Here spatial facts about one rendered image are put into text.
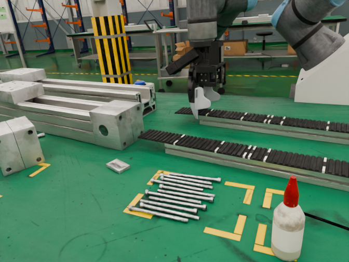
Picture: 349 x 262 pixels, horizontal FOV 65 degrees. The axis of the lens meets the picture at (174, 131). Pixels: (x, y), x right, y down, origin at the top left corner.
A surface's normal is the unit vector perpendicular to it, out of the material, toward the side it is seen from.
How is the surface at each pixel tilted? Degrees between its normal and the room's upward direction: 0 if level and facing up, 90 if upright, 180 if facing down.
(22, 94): 90
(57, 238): 0
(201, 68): 90
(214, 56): 90
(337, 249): 0
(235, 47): 89
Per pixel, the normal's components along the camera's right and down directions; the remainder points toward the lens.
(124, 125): 0.86, 0.14
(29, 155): 0.62, 0.27
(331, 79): -0.43, 0.40
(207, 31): 0.28, 0.36
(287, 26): -0.69, 0.61
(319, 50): -0.55, 0.09
